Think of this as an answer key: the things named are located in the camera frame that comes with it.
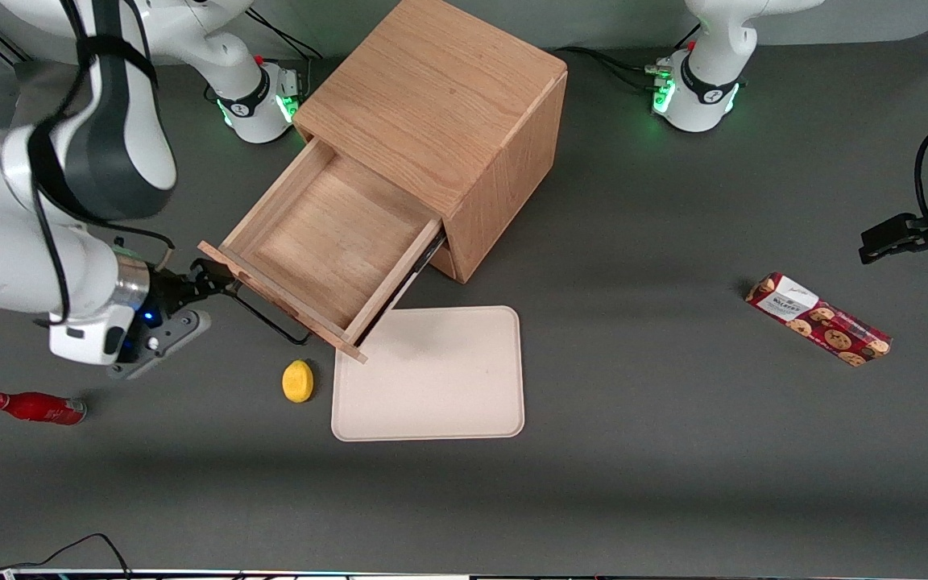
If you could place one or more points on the wooden drawer cabinet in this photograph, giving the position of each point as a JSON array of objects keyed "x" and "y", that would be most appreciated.
[{"x": 448, "y": 105}]

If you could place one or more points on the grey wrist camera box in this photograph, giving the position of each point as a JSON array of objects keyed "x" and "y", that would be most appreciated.
[{"x": 170, "y": 340}]

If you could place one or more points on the red soda bottle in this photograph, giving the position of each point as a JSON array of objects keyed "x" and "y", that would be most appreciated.
[{"x": 37, "y": 408}]

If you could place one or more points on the white rectangular tray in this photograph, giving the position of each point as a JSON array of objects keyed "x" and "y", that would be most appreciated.
[{"x": 440, "y": 379}]

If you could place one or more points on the yellow lemon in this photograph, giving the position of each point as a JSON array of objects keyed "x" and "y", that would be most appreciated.
[{"x": 297, "y": 382}]

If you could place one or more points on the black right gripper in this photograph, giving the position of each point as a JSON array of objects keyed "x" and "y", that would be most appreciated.
[{"x": 164, "y": 291}]

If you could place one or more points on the red cookie box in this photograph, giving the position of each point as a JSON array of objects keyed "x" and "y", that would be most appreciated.
[{"x": 818, "y": 321}]

